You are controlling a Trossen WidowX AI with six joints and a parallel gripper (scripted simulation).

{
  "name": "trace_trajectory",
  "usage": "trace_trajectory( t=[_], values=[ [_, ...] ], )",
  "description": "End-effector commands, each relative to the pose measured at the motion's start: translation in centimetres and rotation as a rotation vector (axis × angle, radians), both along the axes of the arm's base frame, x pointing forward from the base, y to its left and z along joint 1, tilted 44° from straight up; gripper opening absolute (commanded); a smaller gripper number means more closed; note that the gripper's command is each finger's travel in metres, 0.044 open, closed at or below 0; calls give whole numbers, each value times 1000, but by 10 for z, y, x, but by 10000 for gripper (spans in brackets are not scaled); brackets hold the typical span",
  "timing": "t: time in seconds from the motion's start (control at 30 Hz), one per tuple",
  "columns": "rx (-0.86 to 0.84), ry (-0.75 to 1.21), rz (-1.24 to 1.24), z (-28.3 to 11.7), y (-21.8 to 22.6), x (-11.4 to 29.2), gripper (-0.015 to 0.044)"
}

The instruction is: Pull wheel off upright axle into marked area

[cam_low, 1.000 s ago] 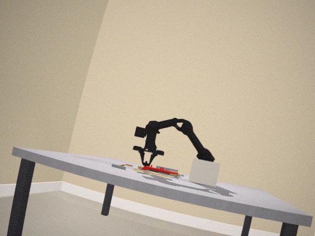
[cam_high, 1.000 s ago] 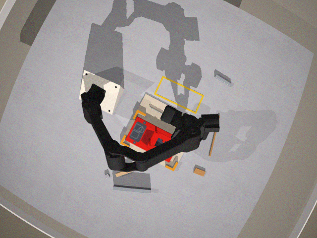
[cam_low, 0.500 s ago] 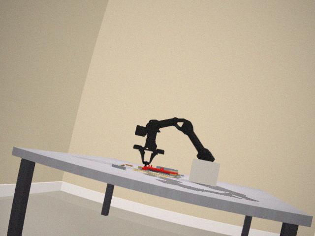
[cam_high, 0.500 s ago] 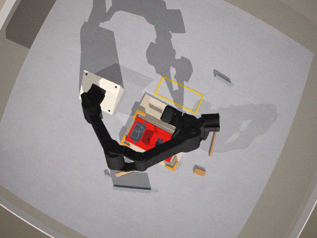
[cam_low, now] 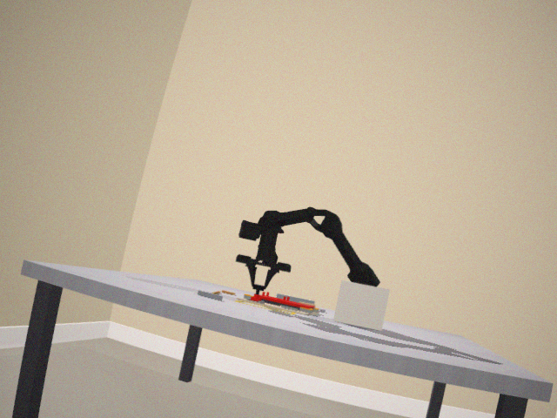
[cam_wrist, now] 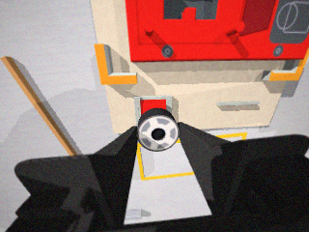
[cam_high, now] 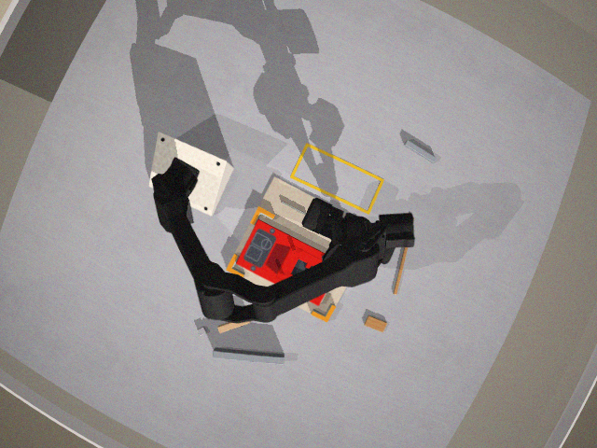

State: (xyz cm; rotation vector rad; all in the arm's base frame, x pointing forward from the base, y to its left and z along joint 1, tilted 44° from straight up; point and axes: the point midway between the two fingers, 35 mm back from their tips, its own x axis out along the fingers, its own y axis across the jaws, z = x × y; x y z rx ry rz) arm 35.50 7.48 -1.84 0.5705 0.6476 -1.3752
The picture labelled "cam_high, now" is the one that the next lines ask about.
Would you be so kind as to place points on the tan rectangular block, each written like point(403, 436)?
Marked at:
point(375, 323)

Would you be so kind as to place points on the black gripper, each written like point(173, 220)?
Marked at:
point(321, 215)

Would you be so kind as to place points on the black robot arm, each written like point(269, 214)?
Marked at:
point(355, 252)

